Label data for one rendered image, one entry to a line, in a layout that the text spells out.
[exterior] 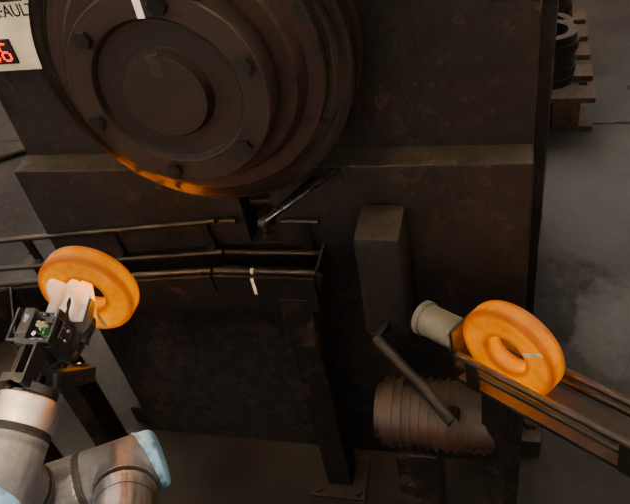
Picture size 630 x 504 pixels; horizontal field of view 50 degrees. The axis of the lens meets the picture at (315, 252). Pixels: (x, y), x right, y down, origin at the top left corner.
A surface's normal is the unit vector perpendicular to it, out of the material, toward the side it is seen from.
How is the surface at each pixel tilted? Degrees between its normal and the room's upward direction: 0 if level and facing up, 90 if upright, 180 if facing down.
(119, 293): 89
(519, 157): 0
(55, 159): 0
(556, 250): 0
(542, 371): 90
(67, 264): 89
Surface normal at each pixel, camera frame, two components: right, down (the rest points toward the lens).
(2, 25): -0.20, 0.67
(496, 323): -0.72, 0.54
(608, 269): -0.15, -0.74
